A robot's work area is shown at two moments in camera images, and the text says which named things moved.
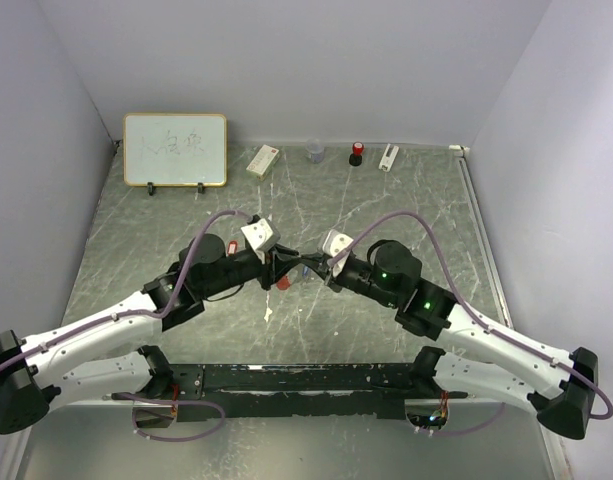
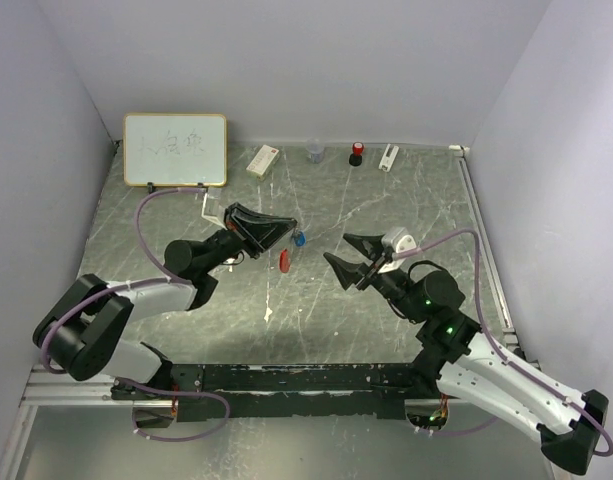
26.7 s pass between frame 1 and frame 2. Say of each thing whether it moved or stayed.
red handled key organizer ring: moved
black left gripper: moved
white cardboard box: stayed
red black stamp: stayed
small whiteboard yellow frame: stayed
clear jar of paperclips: stayed
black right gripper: moved
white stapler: stayed
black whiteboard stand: stayed
